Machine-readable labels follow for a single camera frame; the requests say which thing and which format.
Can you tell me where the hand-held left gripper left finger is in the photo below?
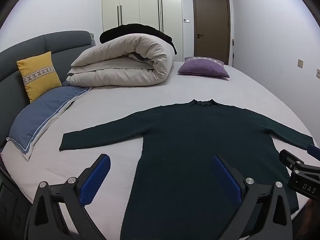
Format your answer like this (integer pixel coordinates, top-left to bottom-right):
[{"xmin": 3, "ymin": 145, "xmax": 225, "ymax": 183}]
[{"xmin": 24, "ymin": 154, "xmax": 111, "ymax": 240}]

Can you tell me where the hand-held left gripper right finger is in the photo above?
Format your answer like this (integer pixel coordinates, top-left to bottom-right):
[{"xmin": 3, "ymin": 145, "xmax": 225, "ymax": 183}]
[{"xmin": 211, "ymin": 154, "xmax": 293, "ymax": 240}]

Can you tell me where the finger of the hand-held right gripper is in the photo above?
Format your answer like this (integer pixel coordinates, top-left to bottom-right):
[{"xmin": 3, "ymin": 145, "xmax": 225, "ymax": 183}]
[
  {"xmin": 279, "ymin": 149, "xmax": 320, "ymax": 178},
  {"xmin": 307, "ymin": 144, "xmax": 320, "ymax": 161}
]

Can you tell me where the dark green sweater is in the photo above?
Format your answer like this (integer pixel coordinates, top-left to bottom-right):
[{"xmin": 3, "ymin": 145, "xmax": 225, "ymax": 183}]
[{"xmin": 59, "ymin": 99, "xmax": 314, "ymax": 240}]

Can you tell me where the blue pillow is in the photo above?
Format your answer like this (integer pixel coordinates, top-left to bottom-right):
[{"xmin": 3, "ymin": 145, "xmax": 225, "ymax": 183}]
[{"xmin": 6, "ymin": 84, "xmax": 91, "ymax": 162}]

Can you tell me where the purple cushion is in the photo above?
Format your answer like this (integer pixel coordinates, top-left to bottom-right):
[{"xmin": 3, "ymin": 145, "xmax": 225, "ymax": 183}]
[{"xmin": 178, "ymin": 56, "xmax": 230, "ymax": 78}]

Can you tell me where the beige rolled duvet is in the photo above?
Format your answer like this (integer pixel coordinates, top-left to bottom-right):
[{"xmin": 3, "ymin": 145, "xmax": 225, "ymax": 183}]
[{"xmin": 67, "ymin": 33, "xmax": 174, "ymax": 87}]

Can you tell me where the yellow cushion with embroidered band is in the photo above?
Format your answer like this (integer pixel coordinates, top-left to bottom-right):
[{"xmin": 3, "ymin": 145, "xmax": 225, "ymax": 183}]
[{"xmin": 16, "ymin": 51, "xmax": 62, "ymax": 103}]

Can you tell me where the grey-blue padded headboard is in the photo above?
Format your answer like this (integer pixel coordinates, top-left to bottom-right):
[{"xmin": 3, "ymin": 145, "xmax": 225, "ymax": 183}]
[{"xmin": 0, "ymin": 31, "xmax": 97, "ymax": 150}]

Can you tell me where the black garment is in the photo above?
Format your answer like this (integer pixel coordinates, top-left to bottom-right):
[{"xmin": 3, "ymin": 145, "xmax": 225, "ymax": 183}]
[{"xmin": 99, "ymin": 23, "xmax": 178, "ymax": 55}]

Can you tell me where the brown door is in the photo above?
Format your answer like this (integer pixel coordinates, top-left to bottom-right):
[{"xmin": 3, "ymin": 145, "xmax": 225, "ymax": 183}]
[{"xmin": 192, "ymin": 0, "xmax": 231, "ymax": 65}]

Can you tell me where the white wardrobe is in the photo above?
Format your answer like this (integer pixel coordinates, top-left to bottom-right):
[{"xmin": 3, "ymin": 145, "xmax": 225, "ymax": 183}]
[{"xmin": 101, "ymin": 0, "xmax": 184, "ymax": 63}]

